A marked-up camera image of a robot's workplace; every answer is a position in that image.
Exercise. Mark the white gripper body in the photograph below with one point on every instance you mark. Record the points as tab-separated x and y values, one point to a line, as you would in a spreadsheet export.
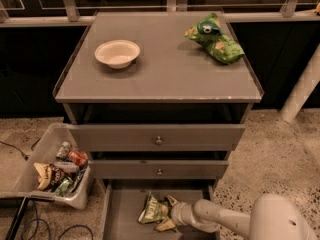
178	213

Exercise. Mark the green jalapeno chip bag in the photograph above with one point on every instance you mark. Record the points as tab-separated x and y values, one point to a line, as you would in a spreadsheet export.
155	211

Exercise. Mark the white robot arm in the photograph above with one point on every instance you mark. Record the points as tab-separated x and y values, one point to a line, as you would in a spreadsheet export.
272	218

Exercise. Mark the grey bottom drawer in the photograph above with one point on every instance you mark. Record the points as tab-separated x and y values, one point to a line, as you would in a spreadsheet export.
126	200

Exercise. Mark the grey drawer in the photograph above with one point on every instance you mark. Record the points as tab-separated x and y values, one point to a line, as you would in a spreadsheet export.
158	169
126	200
158	137

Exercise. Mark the grey middle drawer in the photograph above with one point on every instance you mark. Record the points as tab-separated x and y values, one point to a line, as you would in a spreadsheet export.
158	169

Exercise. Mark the grey drawer cabinet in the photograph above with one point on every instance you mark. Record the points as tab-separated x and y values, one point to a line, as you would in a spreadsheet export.
172	81

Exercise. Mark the grey top drawer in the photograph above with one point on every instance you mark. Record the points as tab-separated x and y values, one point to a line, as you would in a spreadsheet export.
158	137

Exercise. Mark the brown snack bag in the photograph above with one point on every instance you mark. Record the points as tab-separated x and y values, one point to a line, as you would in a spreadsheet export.
49	176

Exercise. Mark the green chip bag on counter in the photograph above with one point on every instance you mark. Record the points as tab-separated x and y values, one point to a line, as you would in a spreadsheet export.
208	33

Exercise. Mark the orange soda can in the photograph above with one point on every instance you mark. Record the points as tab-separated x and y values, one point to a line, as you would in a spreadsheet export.
80	158

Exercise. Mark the green snack packet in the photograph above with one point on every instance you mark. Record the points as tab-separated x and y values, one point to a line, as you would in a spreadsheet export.
62	189

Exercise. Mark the clear plastic bin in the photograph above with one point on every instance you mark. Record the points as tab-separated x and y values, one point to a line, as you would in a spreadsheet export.
45	152

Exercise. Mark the green soda can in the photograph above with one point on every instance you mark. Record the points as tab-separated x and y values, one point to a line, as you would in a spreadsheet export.
63	151

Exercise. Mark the white paper bowl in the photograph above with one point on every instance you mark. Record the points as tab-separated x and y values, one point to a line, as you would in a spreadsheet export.
117	54

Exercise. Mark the white diagonal post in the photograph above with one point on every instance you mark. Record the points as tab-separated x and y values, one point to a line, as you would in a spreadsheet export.
304	87

